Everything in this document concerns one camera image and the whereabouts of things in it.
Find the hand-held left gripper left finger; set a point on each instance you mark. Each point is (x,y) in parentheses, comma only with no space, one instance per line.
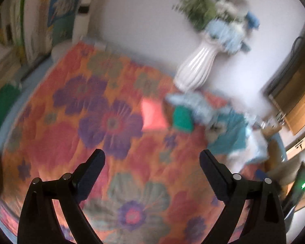
(91,180)

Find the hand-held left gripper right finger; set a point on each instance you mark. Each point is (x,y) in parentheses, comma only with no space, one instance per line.
(216,180)

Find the grey plush shark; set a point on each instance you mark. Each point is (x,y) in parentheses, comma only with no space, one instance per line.
(193,101)

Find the teal soft cloth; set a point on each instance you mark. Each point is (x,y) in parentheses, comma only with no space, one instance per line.
(228,134)

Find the green soft pouch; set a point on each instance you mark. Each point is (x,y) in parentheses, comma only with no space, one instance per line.
(183,118)

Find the pink soft pouch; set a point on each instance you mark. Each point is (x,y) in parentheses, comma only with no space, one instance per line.
(152,115)

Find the floral tablecloth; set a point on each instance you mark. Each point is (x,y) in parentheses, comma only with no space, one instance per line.
(66,132)

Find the wooden cabinet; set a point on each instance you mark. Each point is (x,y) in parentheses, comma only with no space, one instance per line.
(302,111)

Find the white ribbed vase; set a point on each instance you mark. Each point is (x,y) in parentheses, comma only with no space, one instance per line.
(195,68)

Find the green cloth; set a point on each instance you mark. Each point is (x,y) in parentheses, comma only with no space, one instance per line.
(2,109)

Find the stack of books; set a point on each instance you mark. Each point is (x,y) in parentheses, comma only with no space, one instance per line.
(12,30)

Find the blue picture book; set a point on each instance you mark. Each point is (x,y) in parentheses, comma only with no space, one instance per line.
(63,12)

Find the white tower appliance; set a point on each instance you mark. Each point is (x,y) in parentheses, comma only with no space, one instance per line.
(82,10)

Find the blue and white artificial flowers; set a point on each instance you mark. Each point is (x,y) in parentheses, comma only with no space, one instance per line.
(200,7)

